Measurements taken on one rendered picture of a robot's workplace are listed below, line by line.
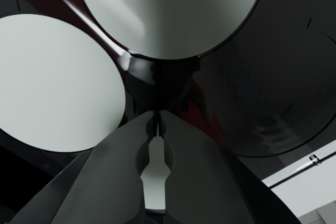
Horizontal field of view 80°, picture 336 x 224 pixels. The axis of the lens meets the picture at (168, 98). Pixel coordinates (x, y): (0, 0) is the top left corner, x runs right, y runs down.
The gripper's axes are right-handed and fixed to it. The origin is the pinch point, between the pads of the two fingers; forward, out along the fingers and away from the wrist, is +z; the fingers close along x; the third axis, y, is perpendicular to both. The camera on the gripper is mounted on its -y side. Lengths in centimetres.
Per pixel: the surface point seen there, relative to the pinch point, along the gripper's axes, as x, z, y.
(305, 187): 21.4, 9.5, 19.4
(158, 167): -0.1, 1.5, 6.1
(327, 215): 126, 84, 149
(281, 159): 10.0, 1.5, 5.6
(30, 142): -9.7, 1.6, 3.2
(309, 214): 120, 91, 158
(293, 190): 19.7, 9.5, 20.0
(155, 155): -0.3, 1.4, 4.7
